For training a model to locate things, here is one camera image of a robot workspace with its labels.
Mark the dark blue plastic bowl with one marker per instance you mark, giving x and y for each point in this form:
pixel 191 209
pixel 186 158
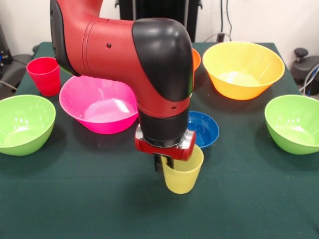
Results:
pixel 207 129

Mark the large orange plastic bowl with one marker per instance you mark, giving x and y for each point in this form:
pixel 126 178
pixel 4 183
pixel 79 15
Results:
pixel 244 67

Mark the large pink plastic bowl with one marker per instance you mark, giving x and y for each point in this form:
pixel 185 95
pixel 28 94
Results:
pixel 99 112

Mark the large green plastic bowl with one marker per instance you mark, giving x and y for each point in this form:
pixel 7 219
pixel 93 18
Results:
pixel 294 124
pixel 25 124

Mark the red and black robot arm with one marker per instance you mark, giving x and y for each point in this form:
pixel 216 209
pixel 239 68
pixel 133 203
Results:
pixel 112 44

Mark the black power adapter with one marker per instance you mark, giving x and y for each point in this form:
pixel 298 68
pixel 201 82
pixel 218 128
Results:
pixel 220 37

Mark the red-orange plastic bowl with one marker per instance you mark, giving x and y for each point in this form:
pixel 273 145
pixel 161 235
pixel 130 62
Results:
pixel 197 59

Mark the yellow plastic cup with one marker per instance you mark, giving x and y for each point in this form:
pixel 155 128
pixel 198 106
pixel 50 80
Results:
pixel 182 176

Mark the red plastic cup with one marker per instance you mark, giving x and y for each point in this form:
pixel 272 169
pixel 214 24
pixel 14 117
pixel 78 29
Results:
pixel 45 77

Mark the black computer tower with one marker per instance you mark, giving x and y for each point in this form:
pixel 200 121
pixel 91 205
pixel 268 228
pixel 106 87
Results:
pixel 3 49

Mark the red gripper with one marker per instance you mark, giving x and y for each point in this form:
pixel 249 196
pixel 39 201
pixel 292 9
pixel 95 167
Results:
pixel 162 152

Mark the dark green tablecloth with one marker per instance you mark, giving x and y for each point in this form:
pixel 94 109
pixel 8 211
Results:
pixel 99 199

